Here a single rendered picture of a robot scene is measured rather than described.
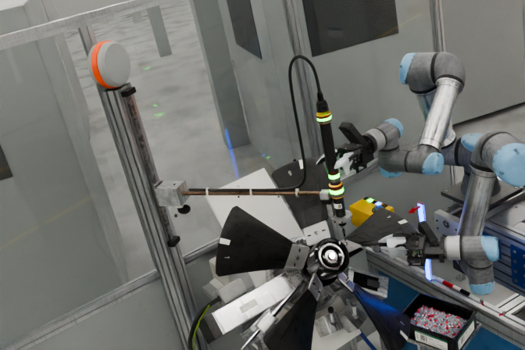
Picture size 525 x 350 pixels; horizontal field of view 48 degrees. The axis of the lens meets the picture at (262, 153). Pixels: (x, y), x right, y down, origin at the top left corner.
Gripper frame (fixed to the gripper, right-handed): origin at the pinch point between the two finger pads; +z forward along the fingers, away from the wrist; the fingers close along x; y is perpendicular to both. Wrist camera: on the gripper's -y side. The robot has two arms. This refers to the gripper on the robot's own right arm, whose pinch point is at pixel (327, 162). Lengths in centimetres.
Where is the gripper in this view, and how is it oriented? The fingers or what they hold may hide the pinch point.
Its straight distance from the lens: 184.3
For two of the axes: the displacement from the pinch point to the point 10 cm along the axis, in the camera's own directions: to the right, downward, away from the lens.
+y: 2.0, 9.1, 3.7
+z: -7.2, 3.9, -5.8
